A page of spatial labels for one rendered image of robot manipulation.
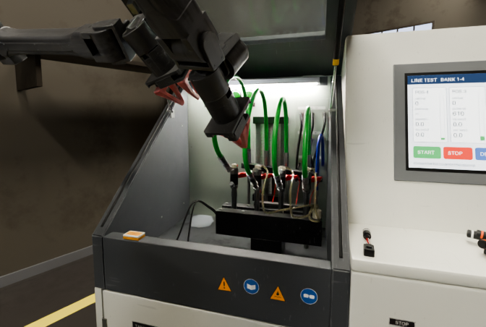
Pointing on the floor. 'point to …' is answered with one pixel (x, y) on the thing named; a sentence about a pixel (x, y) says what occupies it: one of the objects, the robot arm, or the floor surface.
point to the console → (427, 296)
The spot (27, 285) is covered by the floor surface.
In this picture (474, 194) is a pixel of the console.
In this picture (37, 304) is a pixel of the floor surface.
